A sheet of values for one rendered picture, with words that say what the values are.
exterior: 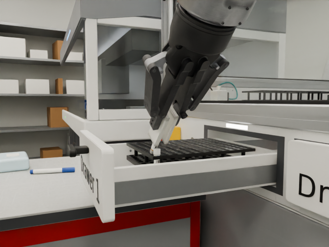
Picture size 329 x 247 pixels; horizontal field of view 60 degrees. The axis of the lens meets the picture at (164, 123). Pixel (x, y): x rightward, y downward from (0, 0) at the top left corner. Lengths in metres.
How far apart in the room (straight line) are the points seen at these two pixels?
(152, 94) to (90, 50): 1.01
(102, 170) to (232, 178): 0.24
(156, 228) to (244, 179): 0.31
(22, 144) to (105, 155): 4.35
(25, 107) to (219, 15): 4.47
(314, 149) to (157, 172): 0.25
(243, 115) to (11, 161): 0.76
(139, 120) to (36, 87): 3.01
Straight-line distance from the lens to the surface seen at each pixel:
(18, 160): 1.08
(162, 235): 0.79
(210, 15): 0.32
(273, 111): 0.59
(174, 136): 0.93
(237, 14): 0.33
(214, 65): 0.42
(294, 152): 0.54
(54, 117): 4.31
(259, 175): 0.57
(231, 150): 0.58
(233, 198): 0.72
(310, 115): 0.54
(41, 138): 4.75
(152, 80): 0.37
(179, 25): 0.34
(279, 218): 0.62
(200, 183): 0.50
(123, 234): 0.75
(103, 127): 1.37
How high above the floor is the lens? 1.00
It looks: 5 degrees down
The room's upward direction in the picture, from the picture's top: straight up
